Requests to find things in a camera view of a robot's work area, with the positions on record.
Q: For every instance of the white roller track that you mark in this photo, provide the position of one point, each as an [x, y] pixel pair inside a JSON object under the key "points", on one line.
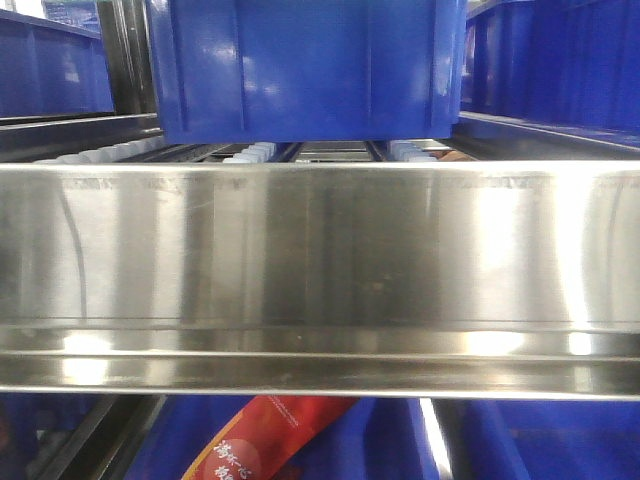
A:
{"points": [[260, 152]]}

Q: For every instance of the dark blue plastic crate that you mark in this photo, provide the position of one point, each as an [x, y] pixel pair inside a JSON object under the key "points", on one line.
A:
{"points": [[297, 71]]}

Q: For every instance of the red snack package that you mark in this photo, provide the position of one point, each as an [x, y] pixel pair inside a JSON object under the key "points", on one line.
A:
{"points": [[265, 434]]}

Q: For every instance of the lower dark blue crate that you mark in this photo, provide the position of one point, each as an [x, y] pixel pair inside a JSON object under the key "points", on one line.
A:
{"points": [[378, 438]]}

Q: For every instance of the right dark blue crate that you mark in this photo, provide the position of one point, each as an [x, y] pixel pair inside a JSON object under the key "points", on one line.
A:
{"points": [[573, 63]]}

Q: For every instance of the left dark blue crate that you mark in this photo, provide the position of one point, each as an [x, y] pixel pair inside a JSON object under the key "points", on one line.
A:
{"points": [[49, 68]]}

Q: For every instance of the stainless steel rack frame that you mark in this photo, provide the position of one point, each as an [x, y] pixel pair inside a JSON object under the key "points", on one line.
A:
{"points": [[494, 277]]}

